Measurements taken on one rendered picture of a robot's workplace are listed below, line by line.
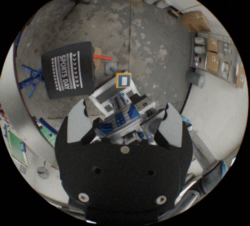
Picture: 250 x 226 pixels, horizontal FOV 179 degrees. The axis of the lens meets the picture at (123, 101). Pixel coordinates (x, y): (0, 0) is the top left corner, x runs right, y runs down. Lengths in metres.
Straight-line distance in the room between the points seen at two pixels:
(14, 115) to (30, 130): 0.04
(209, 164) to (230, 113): 2.74
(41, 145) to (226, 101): 3.22
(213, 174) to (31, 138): 0.57
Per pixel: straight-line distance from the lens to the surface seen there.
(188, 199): 0.44
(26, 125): 0.16
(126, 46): 1.69
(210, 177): 0.48
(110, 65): 1.60
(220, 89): 3.10
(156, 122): 0.61
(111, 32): 1.71
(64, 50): 0.73
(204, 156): 0.48
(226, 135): 3.36
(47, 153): 0.20
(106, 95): 1.54
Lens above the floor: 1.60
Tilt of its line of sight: 57 degrees down
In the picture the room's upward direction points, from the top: 153 degrees clockwise
